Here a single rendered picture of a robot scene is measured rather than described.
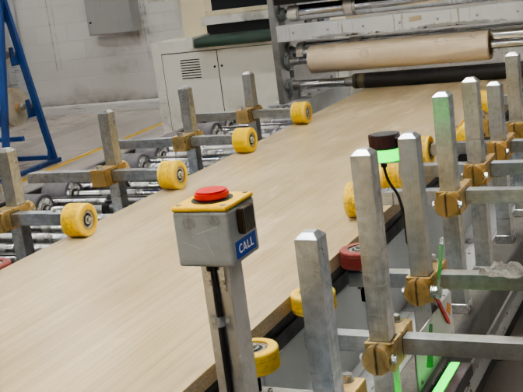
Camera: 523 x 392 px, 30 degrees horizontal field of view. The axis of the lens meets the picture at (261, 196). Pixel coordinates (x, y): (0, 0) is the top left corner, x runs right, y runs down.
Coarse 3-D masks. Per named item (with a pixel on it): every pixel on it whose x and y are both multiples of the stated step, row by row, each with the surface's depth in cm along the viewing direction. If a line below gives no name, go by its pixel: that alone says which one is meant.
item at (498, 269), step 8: (496, 264) 182; (504, 264) 181; (512, 264) 180; (520, 264) 182; (480, 272) 182; (488, 272) 181; (496, 272) 180; (504, 272) 180; (512, 272) 179; (520, 272) 179
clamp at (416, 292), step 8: (432, 272) 184; (408, 280) 183; (416, 280) 181; (424, 280) 182; (432, 280) 182; (408, 288) 182; (416, 288) 181; (424, 288) 180; (408, 296) 182; (416, 296) 182; (424, 296) 181; (416, 304) 182; (424, 304) 181
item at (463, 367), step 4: (460, 364) 183; (464, 364) 183; (468, 364) 182; (460, 368) 181; (464, 368) 181; (456, 372) 180; (460, 372) 180; (464, 372) 179; (456, 376) 178; (460, 376) 178; (452, 380) 176; (456, 380) 176; (460, 380) 176; (448, 384) 175; (452, 384) 175; (456, 384) 175; (448, 388) 174; (452, 388) 173; (456, 388) 173
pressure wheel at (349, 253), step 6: (348, 246) 195; (354, 246) 195; (342, 252) 192; (348, 252) 191; (354, 252) 191; (342, 258) 192; (348, 258) 190; (354, 258) 190; (360, 258) 189; (342, 264) 192; (348, 264) 191; (354, 264) 190; (360, 264) 190; (354, 270) 190; (360, 270) 190
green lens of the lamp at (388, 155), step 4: (380, 152) 179; (384, 152) 178; (388, 152) 178; (392, 152) 178; (396, 152) 179; (380, 156) 179; (384, 156) 178; (388, 156) 178; (392, 156) 179; (396, 156) 179; (380, 160) 179; (384, 160) 179; (388, 160) 179; (392, 160) 179; (396, 160) 179
